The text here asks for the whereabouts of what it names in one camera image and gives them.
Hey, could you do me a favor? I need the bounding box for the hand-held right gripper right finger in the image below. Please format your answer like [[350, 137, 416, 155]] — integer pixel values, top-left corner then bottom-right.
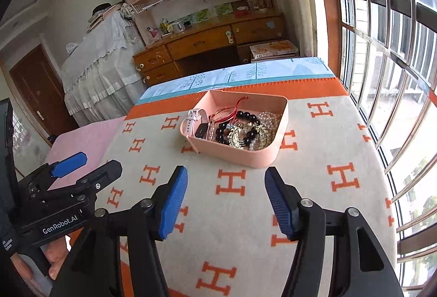
[[264, 167, 405, 297]]

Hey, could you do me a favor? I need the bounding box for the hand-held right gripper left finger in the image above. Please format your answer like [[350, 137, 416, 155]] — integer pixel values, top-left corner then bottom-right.
[[51, 165, 189, 297]]

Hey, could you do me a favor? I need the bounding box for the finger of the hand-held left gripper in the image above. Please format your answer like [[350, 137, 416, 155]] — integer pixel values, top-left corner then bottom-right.
[[73, 161, 123, 195], [49, 152, 87, 178]]

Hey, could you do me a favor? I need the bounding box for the pink plastic tray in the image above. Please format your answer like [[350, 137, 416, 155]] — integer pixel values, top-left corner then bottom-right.
[[180, 90, 289, 169]]

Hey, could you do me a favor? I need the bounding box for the gold ornate necklace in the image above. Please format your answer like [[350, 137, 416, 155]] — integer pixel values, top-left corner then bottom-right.
[[225, 121, 270, 149]]

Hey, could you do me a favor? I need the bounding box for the pearl bead bracelet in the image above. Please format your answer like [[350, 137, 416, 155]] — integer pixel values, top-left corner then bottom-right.
[[247, 112, 282, 151]]

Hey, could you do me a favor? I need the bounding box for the white strap smartwatch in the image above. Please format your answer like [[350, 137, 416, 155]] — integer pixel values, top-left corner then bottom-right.
[[185, 109, 209, 140]]

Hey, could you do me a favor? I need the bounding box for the black bead bracelet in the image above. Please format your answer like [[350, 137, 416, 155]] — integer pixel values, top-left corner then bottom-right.
[[215, 110, 258, 144]]

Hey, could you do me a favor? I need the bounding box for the red string bracelet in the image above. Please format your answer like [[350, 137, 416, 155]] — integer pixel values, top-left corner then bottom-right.
[[209, 96, 250, 125]]

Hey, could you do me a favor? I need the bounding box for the person's left hand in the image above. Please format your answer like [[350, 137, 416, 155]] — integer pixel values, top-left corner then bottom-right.
[[43, 236, 71, 280]]

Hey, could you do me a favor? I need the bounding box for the pink bed sheet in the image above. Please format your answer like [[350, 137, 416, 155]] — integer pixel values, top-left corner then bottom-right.
[[44, 116, 127, 182]]

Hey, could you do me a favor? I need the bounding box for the orange letter print blanket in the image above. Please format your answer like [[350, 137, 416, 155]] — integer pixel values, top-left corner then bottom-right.
[[97, 77, 398, 297]]

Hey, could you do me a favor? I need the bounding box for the brown wooden door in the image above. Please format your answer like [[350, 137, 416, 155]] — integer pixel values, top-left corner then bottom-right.
[[10, 44, 79, 139]]

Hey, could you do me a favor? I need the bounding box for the white lace covered cabinet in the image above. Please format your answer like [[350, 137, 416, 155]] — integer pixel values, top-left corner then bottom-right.
[[61, 10, 146, 125]]

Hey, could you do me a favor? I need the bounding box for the blue tree print sheet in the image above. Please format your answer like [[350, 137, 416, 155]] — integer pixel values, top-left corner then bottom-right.
[[139, 57, 333, 100]]

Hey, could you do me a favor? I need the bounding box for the pile of papers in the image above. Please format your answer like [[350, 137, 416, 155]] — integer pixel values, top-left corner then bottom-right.
[[87, 3, 123, 33]]

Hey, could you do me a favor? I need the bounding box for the stack of magazines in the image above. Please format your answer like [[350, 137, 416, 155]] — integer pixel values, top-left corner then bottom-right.
[[249, 40, 299, 63]]

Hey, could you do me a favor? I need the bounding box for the wooden desk with drawers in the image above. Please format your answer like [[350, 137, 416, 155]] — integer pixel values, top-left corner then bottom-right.
[[132, 12, 287, 86]]

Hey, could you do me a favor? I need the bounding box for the row of green picture cards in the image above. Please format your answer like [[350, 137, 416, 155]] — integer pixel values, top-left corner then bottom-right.
[[186, 3, 234, 25]]

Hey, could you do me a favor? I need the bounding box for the metal window grille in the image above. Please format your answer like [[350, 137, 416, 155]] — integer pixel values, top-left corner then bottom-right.
[[328, 0, 437, 284]]

